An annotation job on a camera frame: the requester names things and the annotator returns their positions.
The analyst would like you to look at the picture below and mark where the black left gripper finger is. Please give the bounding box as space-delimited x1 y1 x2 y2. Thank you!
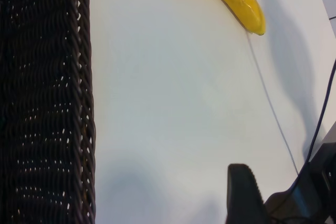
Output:
226 163 269 224

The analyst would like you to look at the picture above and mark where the dark brown wicker basket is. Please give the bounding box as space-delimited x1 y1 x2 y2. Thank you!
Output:
0 0 97 224

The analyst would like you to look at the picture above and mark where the black equipment block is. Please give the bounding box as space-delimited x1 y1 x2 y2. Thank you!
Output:
263 129 336 224

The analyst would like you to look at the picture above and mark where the black cable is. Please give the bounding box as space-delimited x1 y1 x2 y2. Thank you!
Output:
265 58 336 221

